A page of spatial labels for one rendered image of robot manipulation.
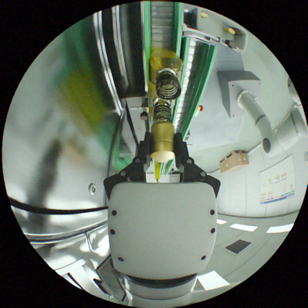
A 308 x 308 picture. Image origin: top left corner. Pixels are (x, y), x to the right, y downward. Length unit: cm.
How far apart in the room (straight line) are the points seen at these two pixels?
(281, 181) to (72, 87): 388
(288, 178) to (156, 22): 377
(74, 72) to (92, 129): 11
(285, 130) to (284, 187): 342
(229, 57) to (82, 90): 58
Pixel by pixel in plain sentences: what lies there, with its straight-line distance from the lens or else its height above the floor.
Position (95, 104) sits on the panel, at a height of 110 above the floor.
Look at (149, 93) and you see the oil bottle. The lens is 19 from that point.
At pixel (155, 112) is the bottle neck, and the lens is 16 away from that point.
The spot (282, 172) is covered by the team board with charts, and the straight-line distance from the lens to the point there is 373.
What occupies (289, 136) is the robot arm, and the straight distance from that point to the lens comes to 38.
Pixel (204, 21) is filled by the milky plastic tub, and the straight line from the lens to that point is 53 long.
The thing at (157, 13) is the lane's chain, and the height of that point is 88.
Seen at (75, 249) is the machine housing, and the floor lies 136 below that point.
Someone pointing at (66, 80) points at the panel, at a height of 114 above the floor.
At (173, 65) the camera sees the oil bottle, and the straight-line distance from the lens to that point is 16.
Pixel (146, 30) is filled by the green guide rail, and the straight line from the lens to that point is 28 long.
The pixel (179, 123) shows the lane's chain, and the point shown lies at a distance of 58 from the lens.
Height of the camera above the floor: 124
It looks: 22 degrees down
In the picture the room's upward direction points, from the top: 179 degrees counter-clockwise
